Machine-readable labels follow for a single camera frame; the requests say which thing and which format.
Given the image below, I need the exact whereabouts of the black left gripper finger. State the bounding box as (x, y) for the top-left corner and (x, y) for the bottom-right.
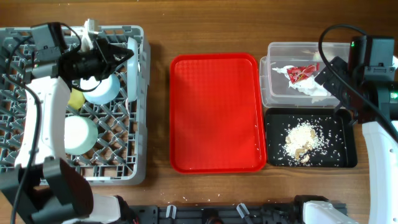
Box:
(96, 39), (134, 59)
(102, 56), (131, 80)

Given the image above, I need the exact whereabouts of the light blue bowl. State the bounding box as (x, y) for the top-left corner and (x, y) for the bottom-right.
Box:
(80, 74), (120, 105)

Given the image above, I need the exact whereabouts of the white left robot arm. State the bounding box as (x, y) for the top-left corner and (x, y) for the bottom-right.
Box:
(1, 22), (139, 223)

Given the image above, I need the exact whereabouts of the red plastic tray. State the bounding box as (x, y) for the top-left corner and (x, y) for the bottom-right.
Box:
(169, 53), (267, 174)

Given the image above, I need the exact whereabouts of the pile of rice and scraps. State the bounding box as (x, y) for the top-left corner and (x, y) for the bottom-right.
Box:
(271, 116), (346, 167)

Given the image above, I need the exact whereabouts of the green bowl with rice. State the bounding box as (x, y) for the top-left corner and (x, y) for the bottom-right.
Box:
(64, 116), (98, 155)

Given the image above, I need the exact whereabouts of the yellow plastic cup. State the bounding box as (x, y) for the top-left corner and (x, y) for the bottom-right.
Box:
(68, 88), (85, 110)

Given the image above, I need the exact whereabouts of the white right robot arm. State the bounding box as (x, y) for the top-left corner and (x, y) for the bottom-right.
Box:
(315, 34), (397, 223)

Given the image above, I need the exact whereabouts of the red snack wrapper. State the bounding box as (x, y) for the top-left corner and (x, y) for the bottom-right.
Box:
(287, 63), (320, 84)

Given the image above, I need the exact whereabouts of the grey dishwasher rack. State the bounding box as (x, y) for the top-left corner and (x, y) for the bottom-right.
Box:
(1, 26), (150, 185)

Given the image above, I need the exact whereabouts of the black plastic tray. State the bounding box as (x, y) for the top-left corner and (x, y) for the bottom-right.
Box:
(265, 108), (358, 168)

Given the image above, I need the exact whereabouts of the white napkin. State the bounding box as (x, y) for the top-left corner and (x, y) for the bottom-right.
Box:
(273, 65), (331, 103)

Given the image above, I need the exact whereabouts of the light blue plate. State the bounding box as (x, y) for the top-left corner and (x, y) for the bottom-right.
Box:
(127, 37), (139, 102)

